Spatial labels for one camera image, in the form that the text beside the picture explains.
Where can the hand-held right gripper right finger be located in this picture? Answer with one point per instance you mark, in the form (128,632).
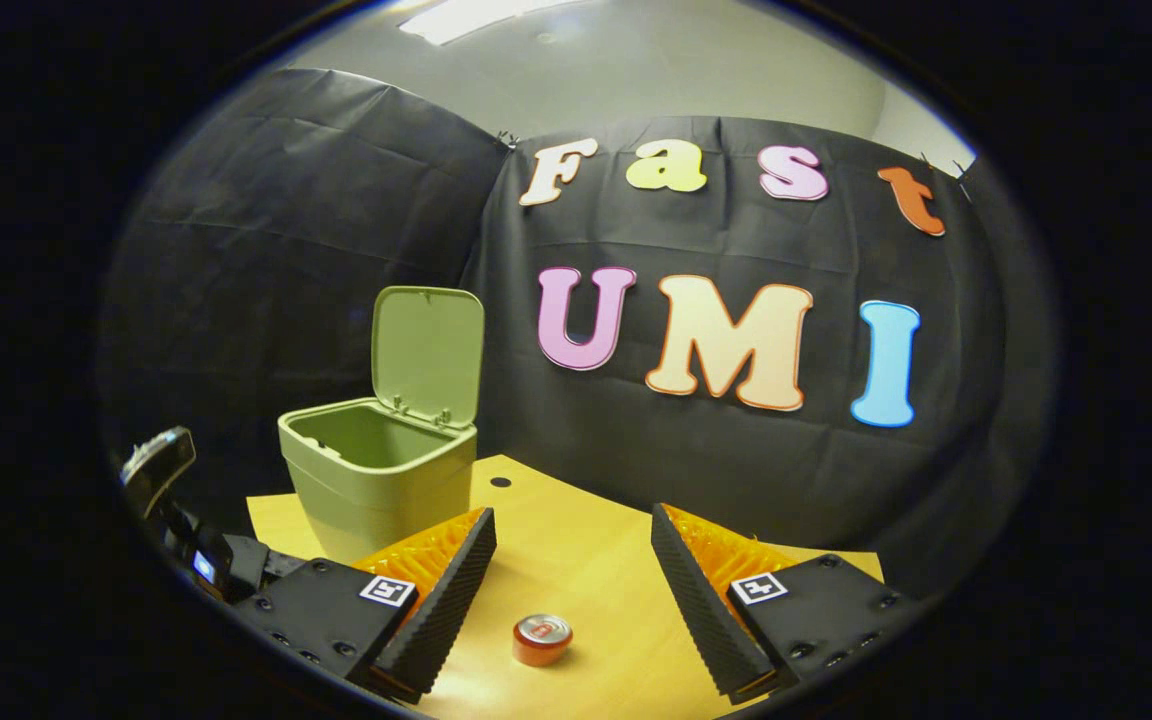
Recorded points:
(696,600)

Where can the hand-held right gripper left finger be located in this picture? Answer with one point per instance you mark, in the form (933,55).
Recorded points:
(456,600)

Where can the orange pop can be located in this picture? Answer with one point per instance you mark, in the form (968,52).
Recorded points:
(542,645)

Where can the green desktop garbage bin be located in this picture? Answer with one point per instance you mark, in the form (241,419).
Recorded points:
(376,495)

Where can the wooden desktop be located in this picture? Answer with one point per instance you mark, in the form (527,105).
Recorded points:
(576,560)

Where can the black backdrop cloth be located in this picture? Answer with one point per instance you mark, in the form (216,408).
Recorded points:
(286,200)

